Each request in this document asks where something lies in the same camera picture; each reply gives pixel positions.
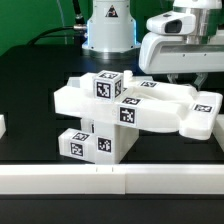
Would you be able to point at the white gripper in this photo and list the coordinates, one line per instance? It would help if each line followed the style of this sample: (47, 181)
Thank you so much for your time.
(169, 54)

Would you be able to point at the white chair back frame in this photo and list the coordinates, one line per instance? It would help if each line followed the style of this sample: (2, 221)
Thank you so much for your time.
(147, 105)

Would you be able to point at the white front rail bar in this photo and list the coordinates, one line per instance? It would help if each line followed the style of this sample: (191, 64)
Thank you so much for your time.
(112, 179)

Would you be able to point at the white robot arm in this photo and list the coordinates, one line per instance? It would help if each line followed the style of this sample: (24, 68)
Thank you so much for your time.
(187, 39)

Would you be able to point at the white block right edge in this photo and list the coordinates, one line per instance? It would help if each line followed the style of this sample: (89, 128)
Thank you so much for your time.
(218, 131)

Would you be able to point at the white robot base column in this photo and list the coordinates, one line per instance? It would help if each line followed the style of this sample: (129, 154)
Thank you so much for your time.
(111, 31)

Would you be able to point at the white tagged cube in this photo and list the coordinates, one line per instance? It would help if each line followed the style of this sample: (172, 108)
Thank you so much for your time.
(108, 85)

